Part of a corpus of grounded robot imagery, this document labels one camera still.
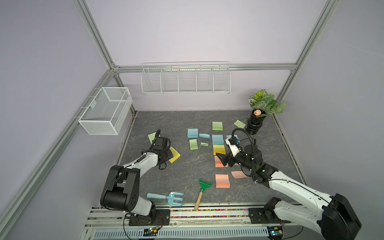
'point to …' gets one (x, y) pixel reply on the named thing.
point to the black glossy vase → (255, 121)
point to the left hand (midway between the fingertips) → (168, 155)
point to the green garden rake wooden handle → (203, 185)
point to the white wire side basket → (105, 112)
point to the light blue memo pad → (192, 133)
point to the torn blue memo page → (230, 136)
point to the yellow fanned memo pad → (175, 154)
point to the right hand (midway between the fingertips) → (222, 147)
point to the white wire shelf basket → (186, 77)
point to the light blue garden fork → (171, 197)
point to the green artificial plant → (262, 99)
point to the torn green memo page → (240, 124)
